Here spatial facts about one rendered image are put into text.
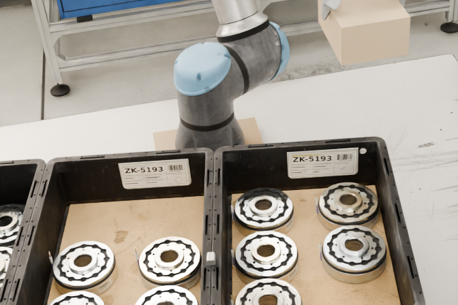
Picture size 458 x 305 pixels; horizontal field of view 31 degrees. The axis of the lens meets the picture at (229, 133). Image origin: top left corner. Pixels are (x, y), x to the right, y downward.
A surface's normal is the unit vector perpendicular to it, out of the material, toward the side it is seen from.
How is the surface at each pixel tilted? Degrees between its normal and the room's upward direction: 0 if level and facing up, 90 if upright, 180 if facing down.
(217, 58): 6
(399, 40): 90
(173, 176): 90
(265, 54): 65
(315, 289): 0
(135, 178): 90
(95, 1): 90
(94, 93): 0
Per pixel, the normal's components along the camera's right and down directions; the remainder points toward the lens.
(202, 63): -0.17, -0.74
